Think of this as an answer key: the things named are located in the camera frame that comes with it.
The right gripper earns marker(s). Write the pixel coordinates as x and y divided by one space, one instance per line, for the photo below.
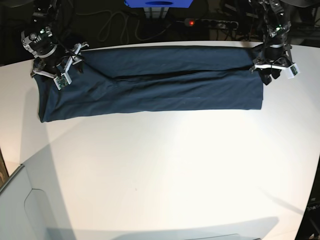
60 61

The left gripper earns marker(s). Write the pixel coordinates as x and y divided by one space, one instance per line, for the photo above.
271 62

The dark blue T-shirt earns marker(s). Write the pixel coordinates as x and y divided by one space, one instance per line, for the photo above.
154 79

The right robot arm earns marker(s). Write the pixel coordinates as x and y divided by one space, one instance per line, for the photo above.
44 39

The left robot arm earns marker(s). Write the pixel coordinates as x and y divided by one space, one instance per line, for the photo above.
275 21

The blue plastic box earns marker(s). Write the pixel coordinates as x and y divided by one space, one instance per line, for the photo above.
158 3

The power strip with red light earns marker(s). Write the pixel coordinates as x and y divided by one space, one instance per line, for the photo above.
211 23

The grey table edge panel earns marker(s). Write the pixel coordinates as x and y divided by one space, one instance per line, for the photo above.
32 208

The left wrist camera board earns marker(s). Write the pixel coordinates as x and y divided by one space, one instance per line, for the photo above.
292 71

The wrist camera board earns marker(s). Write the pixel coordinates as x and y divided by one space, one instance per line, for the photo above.
292 71
62 81

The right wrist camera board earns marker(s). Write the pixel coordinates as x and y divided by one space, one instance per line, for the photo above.
62 81

